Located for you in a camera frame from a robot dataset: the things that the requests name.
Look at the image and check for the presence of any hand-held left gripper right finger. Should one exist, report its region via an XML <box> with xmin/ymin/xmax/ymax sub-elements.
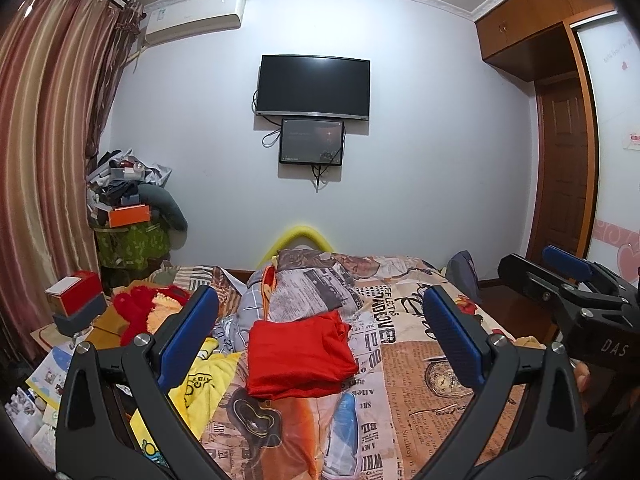
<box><xmin>417</xmin><ymin>285</ymin><xmax>588</xmax><ymax>480</ymax></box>

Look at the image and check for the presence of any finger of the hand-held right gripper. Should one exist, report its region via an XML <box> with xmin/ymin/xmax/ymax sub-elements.
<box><xmin>542</xmin><ymin>245</ymin><xmax>640</xmax><ymax>306</ymax></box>
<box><xmin>497</xmin><ymin>253</ymin><xmax>631</xmax><ymax>331</ymax></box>

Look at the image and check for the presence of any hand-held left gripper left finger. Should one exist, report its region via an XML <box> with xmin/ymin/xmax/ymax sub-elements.
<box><xmin>54</xmin><ymin>285</ymin><xmax>226</xmax><ymax>480</ymax></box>

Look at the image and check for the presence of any red zip jacket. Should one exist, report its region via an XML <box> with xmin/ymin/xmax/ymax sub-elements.
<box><xmin>245</xmin><ymin>310</ymin><xmax>358</xmax><ymax>401</ymax></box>

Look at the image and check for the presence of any yellow printed cloth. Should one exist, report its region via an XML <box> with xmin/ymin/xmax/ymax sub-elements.
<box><xmin>130</xmin><ymin>337</ymin><xmax>243</xmax><ymax>463</ymax></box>

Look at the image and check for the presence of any newspaper print bed cover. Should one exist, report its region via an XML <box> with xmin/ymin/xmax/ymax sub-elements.
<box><xmin>90</xmin><ymin>247</ymin><xmax>551</xmax><ymax>480</ymax></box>

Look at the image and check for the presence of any grey checked cloth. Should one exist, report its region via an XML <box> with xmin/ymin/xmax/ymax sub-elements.
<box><xmin>212</xmin><ymin>267</ymin><xmax>281</xmax><ymax>356</ymax></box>

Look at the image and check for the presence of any red plush toy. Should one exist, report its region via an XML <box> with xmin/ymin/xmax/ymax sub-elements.
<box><xmin>111</xmin><ymin>284</ymin><xmax>193</xmax><ymax>346</ymax></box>

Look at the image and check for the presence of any grey backpack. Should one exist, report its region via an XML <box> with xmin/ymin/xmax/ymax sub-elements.
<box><xmin>445</xmin><ymin>250</ymin><xmax>483</xmax><ymax>303</ymax></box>

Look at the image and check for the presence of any brown wooden door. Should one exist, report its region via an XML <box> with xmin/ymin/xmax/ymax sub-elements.
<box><xmin>535</xmin><ymin>77</ymin><xmax>591</xmax><ymax>261</ymax></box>

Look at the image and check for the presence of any grey box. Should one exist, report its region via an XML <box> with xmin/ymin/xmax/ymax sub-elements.
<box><xmin>52</xmin><ymin>297</ymin><xmax>108</xmax><ymax>336</ymax></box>

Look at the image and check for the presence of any green patterned bag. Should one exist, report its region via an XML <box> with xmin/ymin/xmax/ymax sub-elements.
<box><xmin>94</xmin><ymin>222</ymin><xmax>172</xmax><ymax>266</ymax></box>

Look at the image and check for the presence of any red and white box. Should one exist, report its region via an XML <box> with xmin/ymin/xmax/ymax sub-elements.
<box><xmin>45</xmin><ymin>270</ymin><xmax>103</xmax><ymax>317</ymax></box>

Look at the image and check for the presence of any dark grey pillow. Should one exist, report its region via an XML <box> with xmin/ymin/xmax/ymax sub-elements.
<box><xmin>137</xmin><ymin>183</ymin><xmax>188</xmax><ymax>233</ymax></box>

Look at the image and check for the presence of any orange box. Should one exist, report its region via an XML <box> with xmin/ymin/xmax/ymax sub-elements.
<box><xmin>107</xmin><ymin>203</ymin><xmax>152</xmax><ymax>228</ymax></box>

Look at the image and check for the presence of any pile of printed papers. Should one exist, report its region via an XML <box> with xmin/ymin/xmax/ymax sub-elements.
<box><xmin>0</xmin><ymin>342</ymin><xmax>71</xmax><ymax>480</ymax></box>

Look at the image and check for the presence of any pile of assorted clutter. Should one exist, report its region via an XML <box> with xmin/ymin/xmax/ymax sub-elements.
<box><xmin>86</xmin><ymin>148</ymin><xmax>173</xmax><ymax>226</ymax></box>

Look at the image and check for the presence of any wooden overhead cabinet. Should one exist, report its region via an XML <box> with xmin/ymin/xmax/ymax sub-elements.
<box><xmin>475</xmin><ymin>0</ymin><xmax>618</xmax><ymax>81</ymax></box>

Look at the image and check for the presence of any striped pink curtain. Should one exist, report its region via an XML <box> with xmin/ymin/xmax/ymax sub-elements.
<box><xmin>0</xmin><ymin>0</ymin><xmax>146</xmax><ymax>356</ymax></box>

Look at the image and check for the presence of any white air conditioner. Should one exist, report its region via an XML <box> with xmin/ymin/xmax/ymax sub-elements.
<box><xmin>142</xmin><ymin>0</ymin><xmax>247</xmax><ymax>46</ymax></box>

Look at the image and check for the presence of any small black wall monitor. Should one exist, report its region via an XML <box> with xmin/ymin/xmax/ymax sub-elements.
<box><xmin>279</xmin><ymin>117</ymin><xmax>346</xmax><ymax>166</ymax></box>

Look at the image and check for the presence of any black wall television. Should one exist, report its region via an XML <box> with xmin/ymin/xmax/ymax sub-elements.
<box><xmin>256</xmin><ymin>53</ymin><xmax>372</xmax><ymax>122</ymax></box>

